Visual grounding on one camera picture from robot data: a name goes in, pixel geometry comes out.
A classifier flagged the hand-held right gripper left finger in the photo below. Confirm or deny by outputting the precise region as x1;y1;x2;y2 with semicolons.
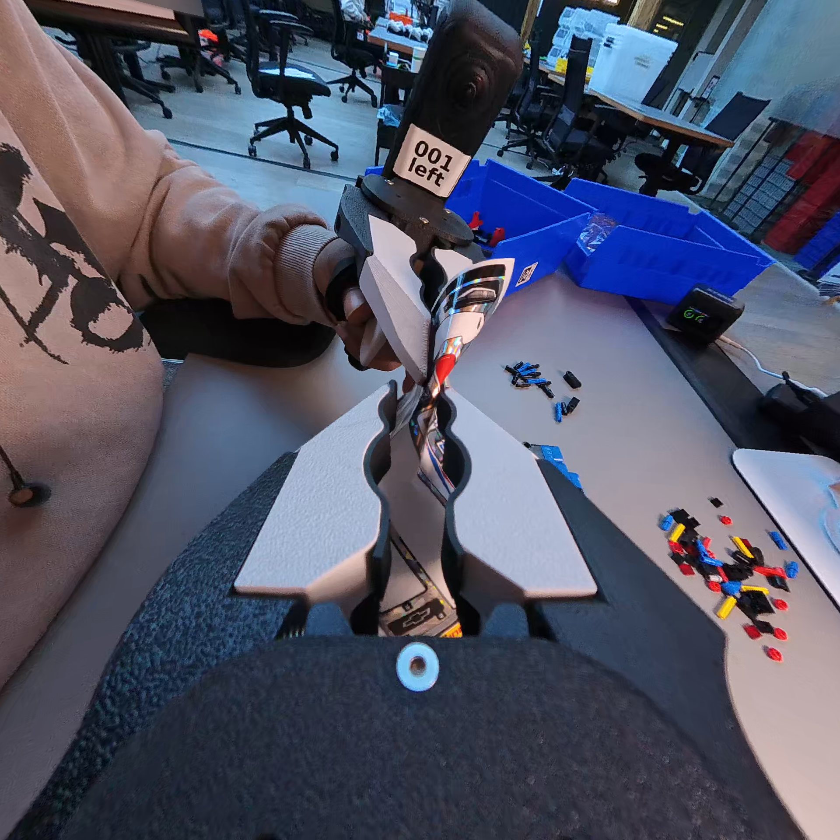
234;382;399;636

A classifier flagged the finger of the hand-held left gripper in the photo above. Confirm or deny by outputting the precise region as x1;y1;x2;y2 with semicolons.
357;215;435;386
430;246;484;296

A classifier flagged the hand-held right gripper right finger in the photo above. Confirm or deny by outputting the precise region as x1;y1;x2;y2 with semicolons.
441;392;599;632

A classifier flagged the lego sticker sheet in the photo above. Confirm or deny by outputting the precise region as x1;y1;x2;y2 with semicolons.
377;258;517;639

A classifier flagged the person's left forearm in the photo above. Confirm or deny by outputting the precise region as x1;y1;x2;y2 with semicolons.
118;141;343;327

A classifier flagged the pile of small lego pieces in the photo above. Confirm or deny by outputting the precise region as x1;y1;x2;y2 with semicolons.
658;497;801;663

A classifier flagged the person's left hand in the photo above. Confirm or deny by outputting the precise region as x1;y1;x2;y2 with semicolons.
336;287;422;395

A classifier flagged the blue bin with tag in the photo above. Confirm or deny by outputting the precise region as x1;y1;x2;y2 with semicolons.
364;159;599;291

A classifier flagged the black office chair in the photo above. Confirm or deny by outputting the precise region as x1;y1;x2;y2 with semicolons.
327;0;383;110
239;0;340;169

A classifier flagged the cluster of blue black pins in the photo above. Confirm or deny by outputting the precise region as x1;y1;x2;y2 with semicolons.
504;361;582;423

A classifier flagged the small clear bag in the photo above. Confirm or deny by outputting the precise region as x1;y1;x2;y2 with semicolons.
577;213;619;255

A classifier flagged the black padded armrest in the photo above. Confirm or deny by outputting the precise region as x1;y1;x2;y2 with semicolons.
140;298;337;368

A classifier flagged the white storage box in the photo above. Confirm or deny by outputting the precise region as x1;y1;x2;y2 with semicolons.
586;23;678;104

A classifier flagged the wooden work table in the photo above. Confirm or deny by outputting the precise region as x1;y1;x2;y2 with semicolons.
546;66;735;198

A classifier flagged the small black display device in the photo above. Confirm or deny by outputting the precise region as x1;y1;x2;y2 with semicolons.
667;285;746;344

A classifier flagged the white book stand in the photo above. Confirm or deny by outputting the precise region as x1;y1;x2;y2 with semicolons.
732;448;840;609

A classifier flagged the black power adapter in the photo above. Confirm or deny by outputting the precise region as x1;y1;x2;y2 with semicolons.
760;371;840;442

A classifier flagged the person's torso in beige hoodie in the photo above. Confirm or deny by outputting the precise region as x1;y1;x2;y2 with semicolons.
0;0;198;690

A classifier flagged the red blue drawer rack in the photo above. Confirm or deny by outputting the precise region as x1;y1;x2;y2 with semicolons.
721;118;840;271

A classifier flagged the black earbud cable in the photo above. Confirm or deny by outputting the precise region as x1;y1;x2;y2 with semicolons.
0;446;53;508

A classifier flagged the white cable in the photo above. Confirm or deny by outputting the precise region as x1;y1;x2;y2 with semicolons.
717;336;829;399

